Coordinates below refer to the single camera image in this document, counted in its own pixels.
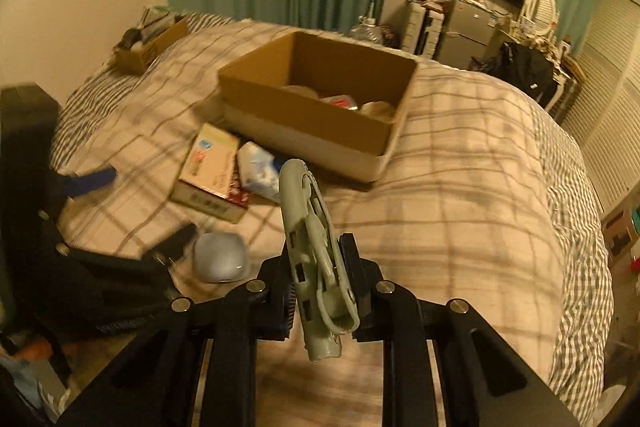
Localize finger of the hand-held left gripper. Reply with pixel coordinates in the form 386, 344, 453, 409
62, 166, 120, 204
142, 222, 199, 269

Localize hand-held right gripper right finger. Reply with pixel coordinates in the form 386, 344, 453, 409
339, 233, 586, 427

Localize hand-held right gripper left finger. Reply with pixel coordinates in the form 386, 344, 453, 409
57, 238, 301, 427

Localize pale green plastic clip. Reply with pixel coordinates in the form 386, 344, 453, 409
278, 158, 362, 363

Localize large cardboard box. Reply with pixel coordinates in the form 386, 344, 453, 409
216, 30, 420, 184

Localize grey rounded case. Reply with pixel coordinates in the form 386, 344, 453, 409
192, 231, 257, 284

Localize flat printed carton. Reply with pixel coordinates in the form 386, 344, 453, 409
169, 122, 252, 225

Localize white blue tissue packet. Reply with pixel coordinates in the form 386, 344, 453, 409
236, 140, 284, 204

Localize plaid blanket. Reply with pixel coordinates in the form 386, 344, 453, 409
50, 14, 566, 427

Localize small cardboard box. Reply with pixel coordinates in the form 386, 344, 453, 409
113, 6, 191, 78

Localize beige item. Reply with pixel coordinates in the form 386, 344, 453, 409
359, 100, 399, 124

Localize red packet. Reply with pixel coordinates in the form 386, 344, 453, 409
320, 94, 362, 112

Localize white round item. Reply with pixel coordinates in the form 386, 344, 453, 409
280, 83, 322, 100

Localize grey gingham bedsheet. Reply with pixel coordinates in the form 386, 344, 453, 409
50, 12, 617, 390

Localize clear water bottle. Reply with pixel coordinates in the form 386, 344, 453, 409
347, 19, 387, 46

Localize white storage rack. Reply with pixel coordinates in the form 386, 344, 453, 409
401, 1, 444, 56

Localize black bag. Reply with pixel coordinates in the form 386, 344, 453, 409
492, 40, 559, 104

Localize silver small fridge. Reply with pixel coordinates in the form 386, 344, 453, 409
434, 0, 507, 70

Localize white vanity table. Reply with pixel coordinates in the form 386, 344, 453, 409
544, 41, 587, 114

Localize white slatted closet doors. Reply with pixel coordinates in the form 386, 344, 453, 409
559, 0, 640, 214

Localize white oval vanity mirror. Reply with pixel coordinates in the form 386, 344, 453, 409
519, 0, 559, 38

